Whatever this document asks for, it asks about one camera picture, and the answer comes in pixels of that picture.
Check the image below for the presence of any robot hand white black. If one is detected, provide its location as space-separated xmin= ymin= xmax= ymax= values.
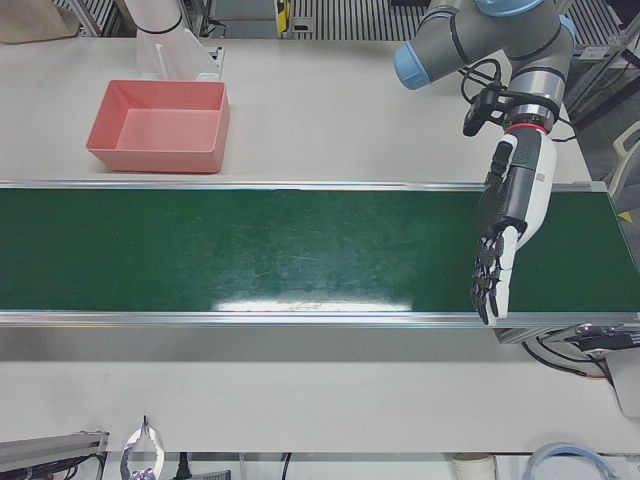
xmin=469 ymin=127 xmax=559 ymax=327

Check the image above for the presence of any white paper cup stack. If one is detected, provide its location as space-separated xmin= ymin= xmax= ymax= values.
xmin=452 ymin=452 xmax=496 ymax=480

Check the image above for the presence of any pink plastic box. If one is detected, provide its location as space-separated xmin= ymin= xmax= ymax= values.
xmin=84 ymin=79 xmax=232 ymax=175

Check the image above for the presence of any white chair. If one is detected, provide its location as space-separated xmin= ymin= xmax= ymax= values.
xmin=606 ymin=124 xmax=640 ymax=197

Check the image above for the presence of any black conveyor motor unit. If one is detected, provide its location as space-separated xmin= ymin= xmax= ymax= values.
xmin=573 ymin=322 xmax=640 ymax=352

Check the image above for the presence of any grey slatted metal grating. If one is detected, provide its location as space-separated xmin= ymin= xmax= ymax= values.
xmin=292 ymin=0 xmax=432 ymax=41

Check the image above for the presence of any green conveyor belt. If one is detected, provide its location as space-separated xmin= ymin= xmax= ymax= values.
xmin=0 ymin=188 xmax=640 ymax=315

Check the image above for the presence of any shiny metal clamp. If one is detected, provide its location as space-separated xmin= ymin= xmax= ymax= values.
xmin=119 ymin=414 xmax=167 ymax=480

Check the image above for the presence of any beige bag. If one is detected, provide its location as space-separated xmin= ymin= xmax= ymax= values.
xmin=0 ymin=0 xmax=82 ymax=45

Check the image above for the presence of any aluminium profile beam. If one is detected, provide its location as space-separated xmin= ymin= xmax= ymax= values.
xmin=0 ymin=430 xmax=110 ymax=480

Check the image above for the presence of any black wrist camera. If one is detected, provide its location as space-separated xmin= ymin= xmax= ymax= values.
xmin=462 ymin=87 xmax=512 ymax=137

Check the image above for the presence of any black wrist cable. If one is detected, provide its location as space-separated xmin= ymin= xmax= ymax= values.
xmin=459 ymin=58 xmax=504 ymax=102

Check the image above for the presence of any black cable under conveyor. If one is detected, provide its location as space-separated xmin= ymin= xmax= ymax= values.
xmin=519 ymin=339 xmax=612 ymax=379

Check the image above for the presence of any aluminium conveyor side rail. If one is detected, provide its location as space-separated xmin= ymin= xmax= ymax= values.
xmin=0 ymin=180 xmax=609 ymax=193
xmin=0 ymin=309 xmax=640 ymax=327

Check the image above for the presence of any yellow black post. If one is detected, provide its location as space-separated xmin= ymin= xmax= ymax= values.
xmin=274 ymin=0 xmax=294 ymax=39

